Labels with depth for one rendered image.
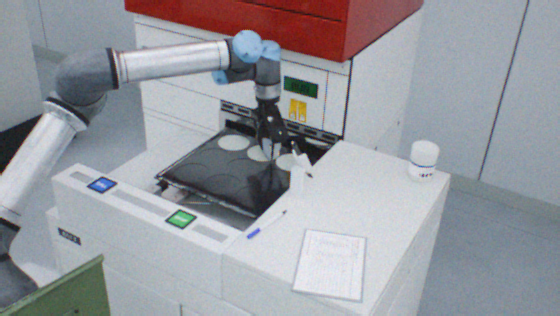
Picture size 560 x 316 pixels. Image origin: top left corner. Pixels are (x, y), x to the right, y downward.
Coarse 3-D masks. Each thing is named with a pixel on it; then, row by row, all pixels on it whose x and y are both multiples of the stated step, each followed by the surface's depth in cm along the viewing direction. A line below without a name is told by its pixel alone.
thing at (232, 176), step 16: (208, 144) 174; (256, 144) 175; (192, 160) 165; (208, 160) 166; (224, 160) 166; (240, 160) 167; (256, 160) 167; (272, 160) 167; (176, 176) 158; (192, 176) 158; (208, 176) 158; (224, 176) 159; (240, 176) 159; (256, 176) 159; (272, 176) 160; (288, 176) 160; (208, 192) 152; (224, 192) 152; (240, 192) 152; (256, 192) 153; (272, 192) 153; (256, 208) 146
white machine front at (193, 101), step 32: (160, 32) 186; (192, 32) 179; (288, 64) 165; (320, 64) 160; (352, 64) 156; (160, 96) 200; (192, 96) 192; (224, 96) 184; (288, 96) 170; (320, 96) 164; (192, 128) 198; (320, 128) 169
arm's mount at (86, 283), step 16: (96, 256) 106; (80, 272) 104; (96, 272) 108; (48, 288) 99; (64, 288) 103; (80, 288) 106; (96, 288) 109; (16, 304) 95; (32, 304) 98; (48, 304) 101; (64, 304) 104; (80, 304) 107; (96, 304) 111
